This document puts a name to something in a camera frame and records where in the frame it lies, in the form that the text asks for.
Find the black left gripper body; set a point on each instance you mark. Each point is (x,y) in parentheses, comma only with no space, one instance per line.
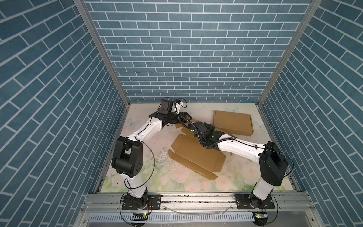
(176,118)

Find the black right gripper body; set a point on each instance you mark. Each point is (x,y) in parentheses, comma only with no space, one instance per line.
(209,128)

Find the brown cardboard box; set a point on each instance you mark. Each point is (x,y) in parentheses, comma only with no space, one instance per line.
(234,123)

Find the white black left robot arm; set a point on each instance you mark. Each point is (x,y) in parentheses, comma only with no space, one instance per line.
(127,159)

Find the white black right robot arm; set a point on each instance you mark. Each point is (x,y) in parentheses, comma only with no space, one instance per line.
(272,162)

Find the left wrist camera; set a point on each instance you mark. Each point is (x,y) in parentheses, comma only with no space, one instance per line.
(177,105)

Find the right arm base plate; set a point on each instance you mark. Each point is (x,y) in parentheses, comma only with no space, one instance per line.
(241,201)

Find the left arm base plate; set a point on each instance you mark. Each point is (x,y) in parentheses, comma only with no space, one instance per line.
(130,203)

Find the white slotted cable duct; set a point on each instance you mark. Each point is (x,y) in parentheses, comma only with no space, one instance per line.
(171,217)

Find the aluminium corner post right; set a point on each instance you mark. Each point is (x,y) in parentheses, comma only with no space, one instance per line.
(311,10)

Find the aluminium corner post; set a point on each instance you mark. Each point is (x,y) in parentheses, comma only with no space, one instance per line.
(85,15)
(311,10)

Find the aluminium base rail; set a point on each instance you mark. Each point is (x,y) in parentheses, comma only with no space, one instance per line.
(189,202)

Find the aluminium corner post left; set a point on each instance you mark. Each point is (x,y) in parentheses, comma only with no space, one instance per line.
(85,15)

